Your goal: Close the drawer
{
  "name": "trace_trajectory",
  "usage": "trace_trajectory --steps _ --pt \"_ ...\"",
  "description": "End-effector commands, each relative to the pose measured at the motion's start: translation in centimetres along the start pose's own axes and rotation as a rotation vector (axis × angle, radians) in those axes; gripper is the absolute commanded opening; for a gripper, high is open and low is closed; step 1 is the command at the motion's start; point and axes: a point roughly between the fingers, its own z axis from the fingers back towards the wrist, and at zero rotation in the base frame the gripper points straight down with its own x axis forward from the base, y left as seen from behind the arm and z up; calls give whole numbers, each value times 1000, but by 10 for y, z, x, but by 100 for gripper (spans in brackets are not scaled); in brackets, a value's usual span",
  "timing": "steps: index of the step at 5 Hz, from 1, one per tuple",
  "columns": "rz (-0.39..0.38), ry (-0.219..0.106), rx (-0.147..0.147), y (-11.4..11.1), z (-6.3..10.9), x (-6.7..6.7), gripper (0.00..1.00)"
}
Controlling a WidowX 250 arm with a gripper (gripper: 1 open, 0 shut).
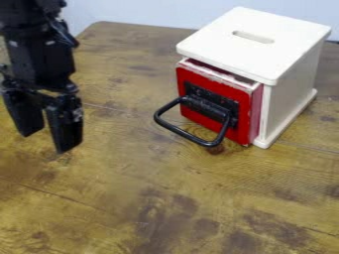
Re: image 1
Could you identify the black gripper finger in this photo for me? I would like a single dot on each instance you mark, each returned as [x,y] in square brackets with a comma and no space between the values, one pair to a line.
[65,118]
[24,111]

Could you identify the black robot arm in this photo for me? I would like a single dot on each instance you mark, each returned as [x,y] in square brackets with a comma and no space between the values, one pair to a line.
[29,10]

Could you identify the white wooden box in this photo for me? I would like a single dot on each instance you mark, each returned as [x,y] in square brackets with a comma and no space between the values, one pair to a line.
[271,49]

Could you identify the red drawer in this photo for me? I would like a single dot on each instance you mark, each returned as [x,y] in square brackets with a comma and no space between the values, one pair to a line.
[225,91]

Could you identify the black metal drawer handle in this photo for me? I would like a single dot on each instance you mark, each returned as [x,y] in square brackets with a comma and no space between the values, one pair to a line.
[213,112]

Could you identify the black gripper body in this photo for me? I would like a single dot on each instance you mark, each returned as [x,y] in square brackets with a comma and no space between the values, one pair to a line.
[40,48]

